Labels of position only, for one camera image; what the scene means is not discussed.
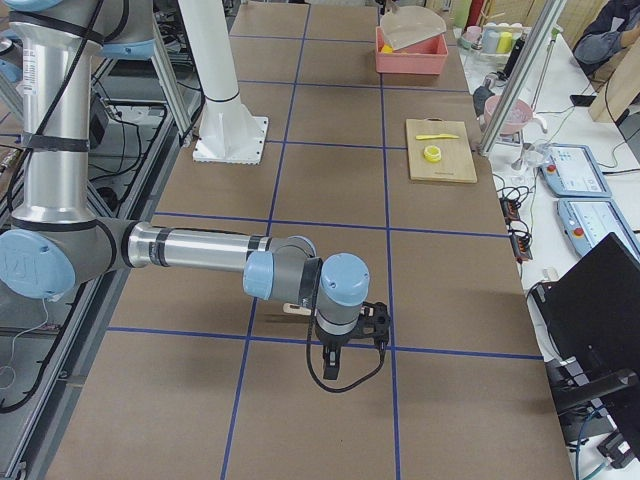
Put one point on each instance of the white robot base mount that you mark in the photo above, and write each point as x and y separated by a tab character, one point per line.
228	132

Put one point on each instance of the pink bowl on scale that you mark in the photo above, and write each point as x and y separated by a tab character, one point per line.
519	115

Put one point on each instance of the bamboo cutting board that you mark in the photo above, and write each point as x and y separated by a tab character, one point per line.
456	165

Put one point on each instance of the aluminium frame post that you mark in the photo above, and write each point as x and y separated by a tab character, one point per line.
533	44

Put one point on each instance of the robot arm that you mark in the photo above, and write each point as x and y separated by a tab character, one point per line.
56	243

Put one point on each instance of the black power strip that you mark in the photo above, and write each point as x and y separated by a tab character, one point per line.
519	232

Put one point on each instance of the teach pendant near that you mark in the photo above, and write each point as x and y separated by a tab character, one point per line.
587	221

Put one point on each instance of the yellow toy lemon slice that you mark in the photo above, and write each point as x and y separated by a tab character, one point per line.
432	153

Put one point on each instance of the pink plastic bin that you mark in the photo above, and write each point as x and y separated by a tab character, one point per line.
424	58

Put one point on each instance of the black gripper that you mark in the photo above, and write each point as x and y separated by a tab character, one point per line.
333	342

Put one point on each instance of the person in dark clothes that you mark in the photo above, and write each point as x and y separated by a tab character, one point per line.
615	28

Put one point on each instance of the stack of coloured cups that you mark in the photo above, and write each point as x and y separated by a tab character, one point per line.
492	39

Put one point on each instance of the black monitor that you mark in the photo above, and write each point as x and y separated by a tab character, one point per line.
592	312

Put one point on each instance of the yellow plastic knife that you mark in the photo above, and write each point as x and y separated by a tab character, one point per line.
441	136

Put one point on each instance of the teach pendant far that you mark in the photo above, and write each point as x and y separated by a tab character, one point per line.
571	171

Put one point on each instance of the teach pendant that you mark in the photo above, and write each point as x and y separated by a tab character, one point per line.
587	221
571	171

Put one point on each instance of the beige brush with black bristles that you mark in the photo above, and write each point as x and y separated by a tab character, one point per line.
288	312

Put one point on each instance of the beige dustpan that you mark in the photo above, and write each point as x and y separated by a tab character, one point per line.
408	25

